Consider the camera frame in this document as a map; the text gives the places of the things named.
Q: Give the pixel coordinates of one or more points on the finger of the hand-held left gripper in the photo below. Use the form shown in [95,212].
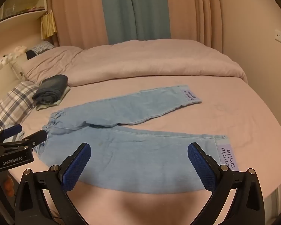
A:
[13,130]
[37,137]

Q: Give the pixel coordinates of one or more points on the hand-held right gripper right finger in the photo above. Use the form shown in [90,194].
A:
[201,166]

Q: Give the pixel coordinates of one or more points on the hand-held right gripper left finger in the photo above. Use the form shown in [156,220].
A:
[77,166]

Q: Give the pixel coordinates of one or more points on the light blue pants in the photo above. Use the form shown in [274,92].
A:
[135,154]

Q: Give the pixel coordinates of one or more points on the person's left hand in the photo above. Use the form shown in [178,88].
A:
[9,185]

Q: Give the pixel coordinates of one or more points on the plaid pillow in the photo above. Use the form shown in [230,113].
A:
[11,103]

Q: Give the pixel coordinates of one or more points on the folded light green cloth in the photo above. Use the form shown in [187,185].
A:
[45,107]

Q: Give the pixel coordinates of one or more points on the folded dark jeans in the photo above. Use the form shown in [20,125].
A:
[51,86]

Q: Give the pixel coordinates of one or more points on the pink bed sheet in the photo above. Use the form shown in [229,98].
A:
[224,117]

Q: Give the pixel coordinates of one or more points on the black and white plush toy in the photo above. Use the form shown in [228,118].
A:
[2,62]

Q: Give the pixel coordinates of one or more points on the pink pillow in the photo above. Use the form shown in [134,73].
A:
[51,61]

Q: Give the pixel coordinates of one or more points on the blue checked cloth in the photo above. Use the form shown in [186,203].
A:
[43,46]

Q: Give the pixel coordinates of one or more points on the yellow tassel fringe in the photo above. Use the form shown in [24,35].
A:
[48,25]

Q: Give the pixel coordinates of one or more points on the white shelf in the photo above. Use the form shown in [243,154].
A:
[18,18]

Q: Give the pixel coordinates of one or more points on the pink duvet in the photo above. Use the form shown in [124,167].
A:
[154,61]

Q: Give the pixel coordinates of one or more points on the pink curtain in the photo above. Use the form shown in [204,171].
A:
[79,14]
[192,11]

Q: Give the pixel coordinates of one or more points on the teal curtain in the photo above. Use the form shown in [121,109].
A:
[135,11]

